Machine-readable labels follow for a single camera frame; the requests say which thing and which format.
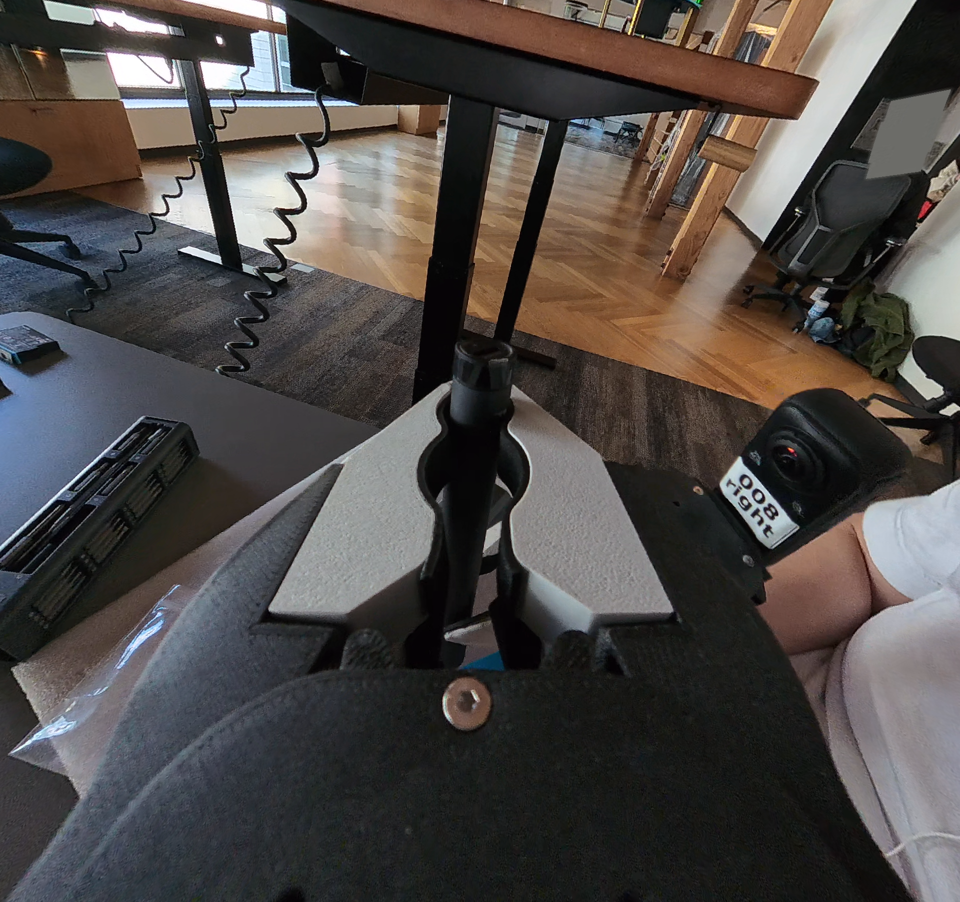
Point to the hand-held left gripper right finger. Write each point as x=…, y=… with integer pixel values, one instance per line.
x=592, y=534

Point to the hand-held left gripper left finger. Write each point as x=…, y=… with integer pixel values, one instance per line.
x=352, y=527

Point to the black electric screwdriver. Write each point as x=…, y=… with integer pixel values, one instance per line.
x=469, y=482

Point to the blue metal servo bracket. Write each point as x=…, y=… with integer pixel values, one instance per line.
x=484, y=663

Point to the person's right forearm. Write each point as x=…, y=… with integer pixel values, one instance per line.
x=817, y=594

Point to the dark grey desk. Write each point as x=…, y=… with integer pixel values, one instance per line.
x=225, y=422

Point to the small blue bag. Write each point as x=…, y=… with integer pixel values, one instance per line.
x=823, y=324

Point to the green cloth bag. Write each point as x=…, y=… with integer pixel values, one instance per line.
x=881, y=324

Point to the black screwdriver bit case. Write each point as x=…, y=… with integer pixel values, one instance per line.
x=90, y=527

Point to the black office chair with armrest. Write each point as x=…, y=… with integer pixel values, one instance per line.
x=937, y=362

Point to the small black flat box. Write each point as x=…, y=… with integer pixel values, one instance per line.
x=30, y=343

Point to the clear plastic bag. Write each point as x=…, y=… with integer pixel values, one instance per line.
x=45, y=737

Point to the wooden peg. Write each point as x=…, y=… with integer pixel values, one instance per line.
x=726, y=153

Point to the low wooden cabinet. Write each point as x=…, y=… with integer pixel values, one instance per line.
x=60, y=144

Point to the black swivel chair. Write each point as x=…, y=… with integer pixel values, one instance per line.
x=19, y=167

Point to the thick wooden post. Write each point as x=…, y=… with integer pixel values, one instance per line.
x=739, y=17
x=720, y=182

